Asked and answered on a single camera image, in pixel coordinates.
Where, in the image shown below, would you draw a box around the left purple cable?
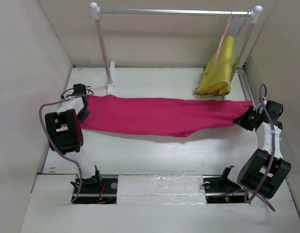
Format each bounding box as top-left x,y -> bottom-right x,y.
38,86 -> 94,203

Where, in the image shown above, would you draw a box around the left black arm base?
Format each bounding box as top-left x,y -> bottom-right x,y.
70,167 -> 119,204

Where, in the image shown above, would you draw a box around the yellow garment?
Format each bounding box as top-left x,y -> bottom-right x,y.
194,36 -> 235,98

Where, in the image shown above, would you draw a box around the aluminium rail right side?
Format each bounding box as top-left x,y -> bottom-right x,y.
237,68 -> 255,104

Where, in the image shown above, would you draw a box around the white and silver clothes rack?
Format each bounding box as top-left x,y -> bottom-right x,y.
89,2 -> 263,95

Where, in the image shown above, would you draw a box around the pink plastic hanger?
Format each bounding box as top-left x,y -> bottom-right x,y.
213,16 -> 234,67

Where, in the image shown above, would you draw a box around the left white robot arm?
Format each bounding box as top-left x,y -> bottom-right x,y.
41,83 -> 103,193

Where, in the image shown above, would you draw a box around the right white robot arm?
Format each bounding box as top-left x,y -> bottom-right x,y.
219,100 -> 291,199

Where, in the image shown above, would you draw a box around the pink trousers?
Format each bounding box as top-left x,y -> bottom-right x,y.
80,95 -> 253,137

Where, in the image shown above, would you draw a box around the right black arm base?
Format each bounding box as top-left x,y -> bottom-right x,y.
200,166 -> 246,204

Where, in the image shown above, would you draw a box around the light blue plastic hanger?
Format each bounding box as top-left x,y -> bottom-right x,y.
229,11 -> 251,83

